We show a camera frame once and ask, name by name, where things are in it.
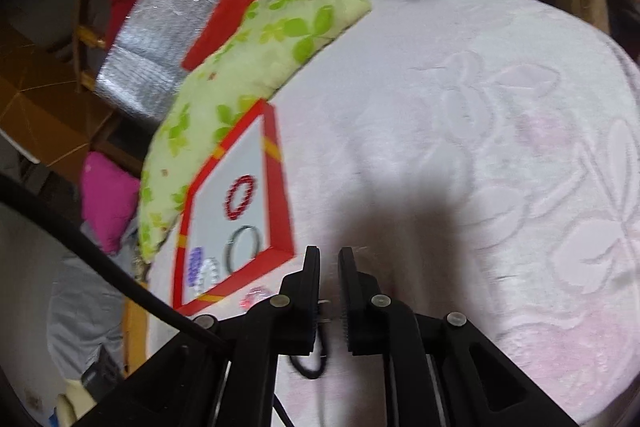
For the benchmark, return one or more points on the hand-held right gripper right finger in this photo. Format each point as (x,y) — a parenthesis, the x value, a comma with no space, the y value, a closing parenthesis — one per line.
(350,302)

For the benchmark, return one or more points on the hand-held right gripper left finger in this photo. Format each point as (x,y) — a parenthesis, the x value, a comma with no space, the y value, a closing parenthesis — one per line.
(311,302)

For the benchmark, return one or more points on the silver bangle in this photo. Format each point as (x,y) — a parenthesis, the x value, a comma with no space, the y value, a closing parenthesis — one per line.
(229,251)

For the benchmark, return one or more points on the red shallow box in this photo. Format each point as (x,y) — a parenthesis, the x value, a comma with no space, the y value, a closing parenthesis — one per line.
(272,129)

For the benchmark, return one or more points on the pale pink embossed blanket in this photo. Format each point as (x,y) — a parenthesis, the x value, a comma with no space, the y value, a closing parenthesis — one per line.
(450,132)

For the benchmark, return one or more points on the grey blanket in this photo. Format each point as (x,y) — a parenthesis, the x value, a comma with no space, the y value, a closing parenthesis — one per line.
(85,307)

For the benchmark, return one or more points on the pink cushion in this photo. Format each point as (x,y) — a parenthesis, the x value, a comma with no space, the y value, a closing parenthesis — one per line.
(107,202)

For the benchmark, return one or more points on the green floral pillow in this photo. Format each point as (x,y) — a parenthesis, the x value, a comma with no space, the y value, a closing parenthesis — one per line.
(280,42)

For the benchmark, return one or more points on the red cushion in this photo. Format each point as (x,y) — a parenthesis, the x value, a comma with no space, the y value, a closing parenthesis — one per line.
(225,22)

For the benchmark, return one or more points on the silver foil insulation mat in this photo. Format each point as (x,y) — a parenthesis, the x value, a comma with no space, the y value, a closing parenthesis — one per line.
(190,7)

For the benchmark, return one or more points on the brown cardboard box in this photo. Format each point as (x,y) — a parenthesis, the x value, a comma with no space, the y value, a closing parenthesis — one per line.
(45,107)

